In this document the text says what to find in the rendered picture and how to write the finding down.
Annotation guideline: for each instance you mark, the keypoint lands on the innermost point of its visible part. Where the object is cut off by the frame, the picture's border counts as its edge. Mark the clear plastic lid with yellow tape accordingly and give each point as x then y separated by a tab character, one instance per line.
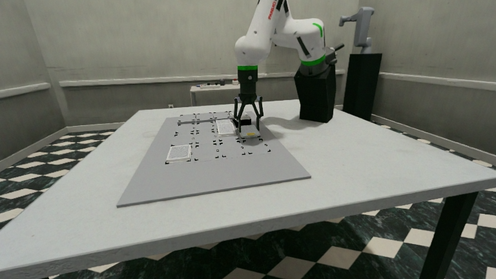
249	131

